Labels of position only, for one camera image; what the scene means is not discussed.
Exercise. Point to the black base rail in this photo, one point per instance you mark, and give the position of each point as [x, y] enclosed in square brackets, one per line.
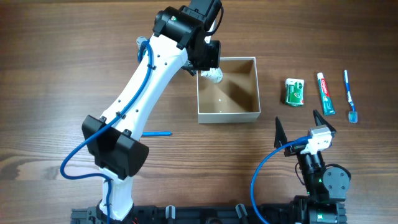
[273, 213]

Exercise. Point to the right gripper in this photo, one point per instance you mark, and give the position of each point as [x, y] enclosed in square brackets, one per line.
[280, 138]

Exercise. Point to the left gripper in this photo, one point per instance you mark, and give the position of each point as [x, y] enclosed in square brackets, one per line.
[214, 58]

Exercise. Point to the green white toothpaste tube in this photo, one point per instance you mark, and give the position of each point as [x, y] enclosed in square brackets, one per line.
[328, 108]

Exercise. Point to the blue mouthwash bottle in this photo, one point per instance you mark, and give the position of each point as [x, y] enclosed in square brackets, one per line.
[141, 42]

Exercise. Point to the white cardboard box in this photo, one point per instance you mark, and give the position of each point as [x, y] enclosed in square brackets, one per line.
[235, 99]

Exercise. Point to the white leaf-print tube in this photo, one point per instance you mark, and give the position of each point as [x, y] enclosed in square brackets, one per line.
[213, 74]

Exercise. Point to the blue white toothbrush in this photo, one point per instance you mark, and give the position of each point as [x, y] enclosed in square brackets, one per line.
[353, 114]

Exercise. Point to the blue disposable razor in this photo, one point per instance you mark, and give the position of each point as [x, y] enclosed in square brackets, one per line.
[157, 133]

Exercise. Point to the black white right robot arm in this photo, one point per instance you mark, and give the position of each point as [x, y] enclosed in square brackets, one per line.
[326, 184]

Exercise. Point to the green soap packet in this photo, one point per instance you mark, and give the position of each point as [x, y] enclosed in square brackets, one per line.
[294, 92]

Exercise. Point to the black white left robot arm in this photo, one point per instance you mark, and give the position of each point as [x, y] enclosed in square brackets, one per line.
[181, 39]

